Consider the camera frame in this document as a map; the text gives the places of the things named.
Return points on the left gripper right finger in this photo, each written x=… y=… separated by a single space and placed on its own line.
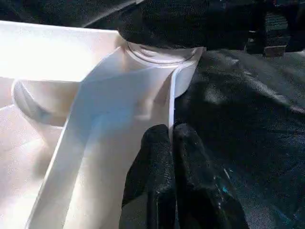
x=202 y=190

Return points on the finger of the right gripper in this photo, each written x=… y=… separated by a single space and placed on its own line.
x=178 y=26

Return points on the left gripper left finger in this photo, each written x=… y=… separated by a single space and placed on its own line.
x=152 y=179

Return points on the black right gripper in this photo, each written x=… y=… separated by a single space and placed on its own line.
x=276 y=31

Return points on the white plastic table leg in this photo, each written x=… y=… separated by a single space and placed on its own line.
x=162 y=56

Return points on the white plastic table top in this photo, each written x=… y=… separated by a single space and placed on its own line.
x=95 y=107

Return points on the black plastic mat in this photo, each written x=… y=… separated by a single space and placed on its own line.
x=250 y=119

